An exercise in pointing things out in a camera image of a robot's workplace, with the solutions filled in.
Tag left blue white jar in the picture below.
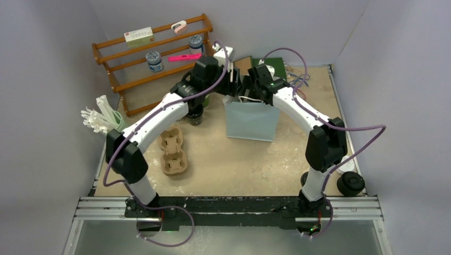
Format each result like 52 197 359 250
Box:
145 51 164 72

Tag black paper cup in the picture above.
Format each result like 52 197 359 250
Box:
186 108 203 126

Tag stacked black cup lids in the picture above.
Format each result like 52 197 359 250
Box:
337 172 365 197

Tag black cup lid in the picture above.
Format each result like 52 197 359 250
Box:
300 172 308 186

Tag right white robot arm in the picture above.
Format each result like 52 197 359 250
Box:
243 64 348 216

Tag brown pulp cup carrier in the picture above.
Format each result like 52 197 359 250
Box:
158 127 188 176

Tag light blue paper bag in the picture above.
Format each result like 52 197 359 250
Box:
223 96 280 142

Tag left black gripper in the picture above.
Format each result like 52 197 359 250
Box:
204 64 243 97

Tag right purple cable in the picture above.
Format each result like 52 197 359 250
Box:
261 47 387 240

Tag blue white jar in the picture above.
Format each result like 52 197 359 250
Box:
188 35 204 55
145 51 164 72

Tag green paper bag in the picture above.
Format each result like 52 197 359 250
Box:
265 57 287 80

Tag pink marker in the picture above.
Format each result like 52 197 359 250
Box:
168 53 202 62

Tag pink white stapler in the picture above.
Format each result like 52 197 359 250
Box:
171 20 187 35

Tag right blue white jar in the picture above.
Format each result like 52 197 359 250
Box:
188 35 204 55

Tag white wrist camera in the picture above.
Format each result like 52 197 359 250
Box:
258 59 275 80
212 44 235 69

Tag purple cable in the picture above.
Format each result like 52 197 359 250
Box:
261 47 387 240
102 40 230 248

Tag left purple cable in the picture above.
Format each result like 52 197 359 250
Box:
102 40 230 248

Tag white wrapped straws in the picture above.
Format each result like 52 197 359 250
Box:
80 95 120 134

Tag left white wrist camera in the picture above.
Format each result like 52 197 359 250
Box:
212 44 235 69

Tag wooden shelf rack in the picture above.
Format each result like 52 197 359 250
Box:
91 13 213 116

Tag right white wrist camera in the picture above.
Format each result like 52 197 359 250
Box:
258 59 275 80

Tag white green box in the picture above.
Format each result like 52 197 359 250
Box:
123 27 155 48

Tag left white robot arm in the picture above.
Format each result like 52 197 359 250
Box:
106 56 239 217

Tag green straw holder cup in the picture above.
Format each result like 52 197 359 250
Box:
113 111 128 132

